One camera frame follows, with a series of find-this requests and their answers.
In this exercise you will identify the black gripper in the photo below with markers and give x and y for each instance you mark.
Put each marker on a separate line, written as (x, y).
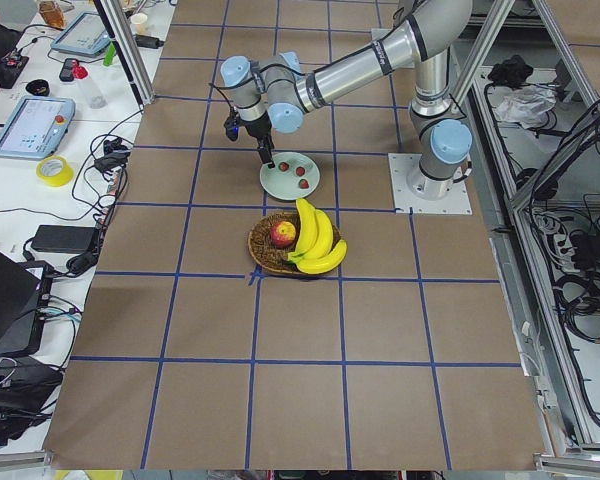
(256, 130)

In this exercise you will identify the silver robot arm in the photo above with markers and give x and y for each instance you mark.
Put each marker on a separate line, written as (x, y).
(274, 95)

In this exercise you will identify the light green plate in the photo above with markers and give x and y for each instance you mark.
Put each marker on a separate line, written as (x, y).
(285, 185)

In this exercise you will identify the red apple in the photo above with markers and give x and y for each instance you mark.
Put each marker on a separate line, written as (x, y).
(283, 234)

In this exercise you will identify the brown wicker basket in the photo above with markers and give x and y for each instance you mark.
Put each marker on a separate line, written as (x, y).
(266, 255)

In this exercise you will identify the yellow banana bunch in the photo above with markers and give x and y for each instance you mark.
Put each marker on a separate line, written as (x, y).
(315, 253)

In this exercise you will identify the white squeeze bottle red cap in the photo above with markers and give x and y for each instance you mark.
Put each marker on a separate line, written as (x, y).
(90, 90)

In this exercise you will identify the paper cup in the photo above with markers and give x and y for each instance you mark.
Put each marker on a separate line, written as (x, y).
(139, 23)

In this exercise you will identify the yellow tape roll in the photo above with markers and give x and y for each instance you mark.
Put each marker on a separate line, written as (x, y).
(54, 171)

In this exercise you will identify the blue teach pendant far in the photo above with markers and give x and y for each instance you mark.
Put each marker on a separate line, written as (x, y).
(86, 36)

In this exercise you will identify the blue teach pendant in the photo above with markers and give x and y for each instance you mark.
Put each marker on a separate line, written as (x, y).
(36, 127)
(86, 36)

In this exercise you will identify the black phone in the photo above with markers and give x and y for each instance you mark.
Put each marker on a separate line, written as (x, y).
(66, 72)

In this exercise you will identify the black power adapter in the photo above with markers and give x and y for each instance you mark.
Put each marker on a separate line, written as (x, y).
(63, 239)

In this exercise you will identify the blue teach pendant near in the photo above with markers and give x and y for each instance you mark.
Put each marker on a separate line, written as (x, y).
(36, 127)

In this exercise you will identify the black laptop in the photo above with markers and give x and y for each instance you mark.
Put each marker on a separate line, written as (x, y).
(24, 287)

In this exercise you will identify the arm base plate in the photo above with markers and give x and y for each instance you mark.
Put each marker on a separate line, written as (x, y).
(414, 193)

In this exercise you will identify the aluminium frame post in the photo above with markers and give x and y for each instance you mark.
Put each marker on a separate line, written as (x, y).
(117, 26)

